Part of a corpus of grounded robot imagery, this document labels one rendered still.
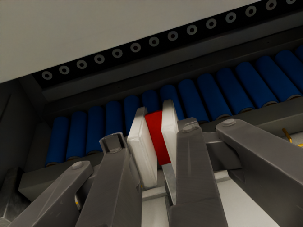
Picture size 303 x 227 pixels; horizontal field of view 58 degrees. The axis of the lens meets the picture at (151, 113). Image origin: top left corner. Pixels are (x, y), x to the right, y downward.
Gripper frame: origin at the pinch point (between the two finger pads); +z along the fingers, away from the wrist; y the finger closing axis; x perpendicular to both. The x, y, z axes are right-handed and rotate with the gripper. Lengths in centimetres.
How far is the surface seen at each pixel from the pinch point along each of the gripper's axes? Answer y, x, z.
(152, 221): -2.7, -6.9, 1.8
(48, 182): -10.7, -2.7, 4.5
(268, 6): 13.0, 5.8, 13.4
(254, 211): 4.7, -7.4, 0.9
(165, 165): -0.2, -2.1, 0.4
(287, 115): 9.6, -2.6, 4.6
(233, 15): 9.5, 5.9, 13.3
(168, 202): -0.9, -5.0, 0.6
